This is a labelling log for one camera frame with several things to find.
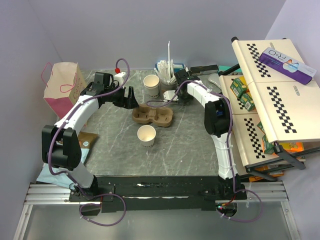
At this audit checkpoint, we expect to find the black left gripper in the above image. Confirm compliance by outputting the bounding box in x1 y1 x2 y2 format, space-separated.
105 83 139 109

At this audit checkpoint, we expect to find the grey straw holder cup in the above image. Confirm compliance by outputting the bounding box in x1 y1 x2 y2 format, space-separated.
159 80 178 94

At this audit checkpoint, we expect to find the white paper cup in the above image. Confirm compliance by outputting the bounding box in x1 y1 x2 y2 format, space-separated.
137 125 156 148

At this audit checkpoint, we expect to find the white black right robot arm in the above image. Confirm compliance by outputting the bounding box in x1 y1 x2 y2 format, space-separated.
174 69 238 199

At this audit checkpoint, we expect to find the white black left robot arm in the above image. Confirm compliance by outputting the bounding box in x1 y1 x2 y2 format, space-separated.
41 72 139 201

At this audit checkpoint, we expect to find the stack of white paper cups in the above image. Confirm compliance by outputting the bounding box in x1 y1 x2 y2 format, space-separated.
143 74 160 99

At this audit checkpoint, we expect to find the brown pulp cup carrier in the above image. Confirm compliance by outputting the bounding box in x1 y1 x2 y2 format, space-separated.
132 104 174 127

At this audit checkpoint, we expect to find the blue white box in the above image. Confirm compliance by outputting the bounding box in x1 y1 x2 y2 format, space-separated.
155 61 186 73

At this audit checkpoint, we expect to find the black rectangular box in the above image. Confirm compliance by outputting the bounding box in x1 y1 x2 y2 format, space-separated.
188 64 219 76

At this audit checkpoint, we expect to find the bundle of wrapped straws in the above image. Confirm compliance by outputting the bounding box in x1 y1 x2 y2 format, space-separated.
154 60 177 85

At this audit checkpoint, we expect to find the green box upper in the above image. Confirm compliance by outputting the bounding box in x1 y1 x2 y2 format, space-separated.
230 76 249 99

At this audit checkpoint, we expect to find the green box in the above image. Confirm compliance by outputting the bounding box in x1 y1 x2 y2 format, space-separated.
230 76 249 99
240 92 256 112

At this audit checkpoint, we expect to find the tall wrapped straw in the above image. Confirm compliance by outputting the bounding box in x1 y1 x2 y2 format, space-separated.
167 41 172 79

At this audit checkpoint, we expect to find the brown blue snack packet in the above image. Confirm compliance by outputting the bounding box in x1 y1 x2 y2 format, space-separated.
78 131 99 164

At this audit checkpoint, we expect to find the green box lower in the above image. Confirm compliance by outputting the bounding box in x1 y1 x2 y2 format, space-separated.
240 92 256 112

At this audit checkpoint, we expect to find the pink white paper bag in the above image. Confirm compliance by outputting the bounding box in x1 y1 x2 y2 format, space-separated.
41 62 86 119

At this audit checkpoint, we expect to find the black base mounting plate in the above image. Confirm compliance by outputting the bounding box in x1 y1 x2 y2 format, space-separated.
69 176 247 213

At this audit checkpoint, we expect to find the green orange juice carton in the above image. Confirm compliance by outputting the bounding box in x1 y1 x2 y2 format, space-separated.
261 134 275 155

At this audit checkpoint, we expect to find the cream checkered folding board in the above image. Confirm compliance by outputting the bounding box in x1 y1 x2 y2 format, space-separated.
219 37 320 174

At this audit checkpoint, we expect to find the purple white R&O box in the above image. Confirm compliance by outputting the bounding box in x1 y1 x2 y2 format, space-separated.
259 47 317 85

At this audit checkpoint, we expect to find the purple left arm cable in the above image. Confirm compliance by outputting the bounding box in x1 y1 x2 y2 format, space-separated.
47 58 130 227

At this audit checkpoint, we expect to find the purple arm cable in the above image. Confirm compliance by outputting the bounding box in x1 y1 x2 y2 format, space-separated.
47 58 130 227
146 80 264 223

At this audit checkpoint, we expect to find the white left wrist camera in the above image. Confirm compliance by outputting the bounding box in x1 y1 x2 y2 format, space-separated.
113 67 127 85

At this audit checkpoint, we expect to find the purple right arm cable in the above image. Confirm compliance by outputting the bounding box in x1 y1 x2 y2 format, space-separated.
146 80 264 223

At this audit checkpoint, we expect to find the aluminium rail frame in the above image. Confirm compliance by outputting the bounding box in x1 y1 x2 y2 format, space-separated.
14 182 301 240

